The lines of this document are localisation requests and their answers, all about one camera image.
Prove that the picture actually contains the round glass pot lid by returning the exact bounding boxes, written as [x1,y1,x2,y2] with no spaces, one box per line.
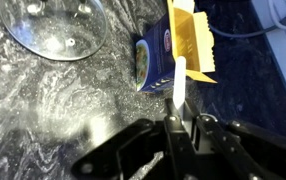
[0,0,109,62]

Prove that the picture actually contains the white cable at outlet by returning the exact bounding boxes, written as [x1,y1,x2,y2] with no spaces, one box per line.
[267,0,286,32]

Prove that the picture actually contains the white plastic spoon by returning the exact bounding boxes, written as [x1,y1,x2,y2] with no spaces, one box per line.
[171,55,188,118]

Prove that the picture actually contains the blue pasta box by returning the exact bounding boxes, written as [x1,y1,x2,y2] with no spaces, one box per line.
[135,0,218,94]

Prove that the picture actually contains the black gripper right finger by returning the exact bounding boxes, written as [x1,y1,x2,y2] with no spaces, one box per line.
[182,98,286,180]

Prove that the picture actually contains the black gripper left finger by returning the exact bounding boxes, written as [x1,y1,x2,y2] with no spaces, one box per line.
[70,98,197,180]

